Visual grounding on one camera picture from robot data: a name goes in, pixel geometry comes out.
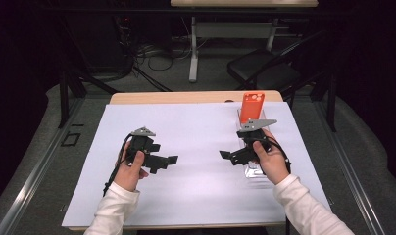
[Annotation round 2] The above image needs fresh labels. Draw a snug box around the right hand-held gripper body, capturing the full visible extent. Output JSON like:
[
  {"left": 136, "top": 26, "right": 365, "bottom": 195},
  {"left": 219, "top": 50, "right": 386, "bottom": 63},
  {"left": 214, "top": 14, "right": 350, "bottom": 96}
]
[{"left": 236, "top": 118, "right": 278, "bottom": 155}]

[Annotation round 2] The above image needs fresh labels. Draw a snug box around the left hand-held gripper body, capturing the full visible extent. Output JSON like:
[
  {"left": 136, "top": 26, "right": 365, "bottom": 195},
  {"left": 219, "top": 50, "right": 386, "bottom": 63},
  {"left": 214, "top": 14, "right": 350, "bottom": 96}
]
[{"left": 125, "top": 126, "right": 162, "bottom": 165}]

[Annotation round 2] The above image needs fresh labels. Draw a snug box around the clear plastic box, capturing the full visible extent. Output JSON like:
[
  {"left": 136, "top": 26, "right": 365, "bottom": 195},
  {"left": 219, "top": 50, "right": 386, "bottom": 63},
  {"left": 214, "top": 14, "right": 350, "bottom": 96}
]
[{"left": 236, "top": 107, "right": 278, "bottom": 179}]

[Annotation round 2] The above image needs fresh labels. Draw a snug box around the person's left hand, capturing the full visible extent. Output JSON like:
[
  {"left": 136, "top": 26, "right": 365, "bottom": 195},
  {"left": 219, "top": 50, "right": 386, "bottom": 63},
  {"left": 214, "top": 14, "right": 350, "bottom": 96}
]
[{"left": 113, "top": 140, "right": 150, "bottom": 193}]

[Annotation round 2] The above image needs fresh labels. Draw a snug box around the person's right hand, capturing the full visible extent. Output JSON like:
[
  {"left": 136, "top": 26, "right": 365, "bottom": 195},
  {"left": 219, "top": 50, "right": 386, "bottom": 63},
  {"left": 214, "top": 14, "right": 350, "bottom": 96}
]
[{"left": 252, "top": 128, "right": 291, "bottom": 186}]

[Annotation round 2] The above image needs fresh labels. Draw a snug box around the white paper sheet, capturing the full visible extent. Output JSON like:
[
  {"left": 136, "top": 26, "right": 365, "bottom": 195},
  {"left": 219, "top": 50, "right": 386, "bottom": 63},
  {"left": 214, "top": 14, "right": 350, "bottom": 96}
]
[{"left": 61, "top": 101, "right": 335, "bottom": 228}]

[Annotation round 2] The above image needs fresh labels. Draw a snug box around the black folding chair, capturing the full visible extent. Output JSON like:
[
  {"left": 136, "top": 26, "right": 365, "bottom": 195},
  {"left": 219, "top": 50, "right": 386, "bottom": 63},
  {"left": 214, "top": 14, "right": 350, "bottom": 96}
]
[{"left": 226, "top": 28, "right": 337, "bottom": 101}]

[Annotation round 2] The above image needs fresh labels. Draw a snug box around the black metal stand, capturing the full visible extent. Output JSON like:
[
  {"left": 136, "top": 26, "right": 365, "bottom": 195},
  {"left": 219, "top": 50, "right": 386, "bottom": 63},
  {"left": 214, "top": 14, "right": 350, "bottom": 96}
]
[
  {"left": 57, "top": 68, "right": 119, "bottom": 129},
  {"left": 310, "top": 71, "right": 338, "bottom": 133}
]

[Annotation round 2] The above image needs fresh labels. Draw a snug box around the white-legged wooden desk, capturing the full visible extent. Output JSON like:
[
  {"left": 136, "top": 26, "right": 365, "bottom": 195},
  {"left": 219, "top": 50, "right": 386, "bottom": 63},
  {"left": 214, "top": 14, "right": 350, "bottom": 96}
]
[{"left": 170, "top": 0, "right": 319, "bottom": 83}]

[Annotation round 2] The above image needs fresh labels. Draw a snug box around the dark cabinet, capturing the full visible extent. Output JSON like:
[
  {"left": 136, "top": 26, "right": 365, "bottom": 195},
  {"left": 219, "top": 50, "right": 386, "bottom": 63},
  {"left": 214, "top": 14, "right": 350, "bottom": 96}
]
[{"left": 65, "top": 13, "right": 128, "bottom": 74}]

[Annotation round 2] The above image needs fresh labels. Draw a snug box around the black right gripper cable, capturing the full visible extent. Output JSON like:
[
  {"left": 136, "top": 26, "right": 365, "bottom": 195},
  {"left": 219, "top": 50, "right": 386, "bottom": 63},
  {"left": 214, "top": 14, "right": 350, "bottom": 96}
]
[{"left": 264, "top": 136, "right": 292, "bottom": 174}]

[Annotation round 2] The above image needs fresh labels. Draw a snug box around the tangle of floor cables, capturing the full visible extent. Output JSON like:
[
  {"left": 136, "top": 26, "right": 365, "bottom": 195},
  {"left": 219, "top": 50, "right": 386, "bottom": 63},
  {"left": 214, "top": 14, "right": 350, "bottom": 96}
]
[{"left": 133, "top": 42, "right": 194, "bottom": 72}]

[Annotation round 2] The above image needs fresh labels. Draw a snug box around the metal floor rail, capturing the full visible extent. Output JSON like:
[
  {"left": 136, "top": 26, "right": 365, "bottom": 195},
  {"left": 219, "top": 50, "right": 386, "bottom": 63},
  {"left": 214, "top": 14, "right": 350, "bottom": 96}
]
[
  {"left": 317, "top": 101, "right": 386, "bottom": 235},
  {"left": 0, "top": 97, "right": 84, "bottom": 235}
]

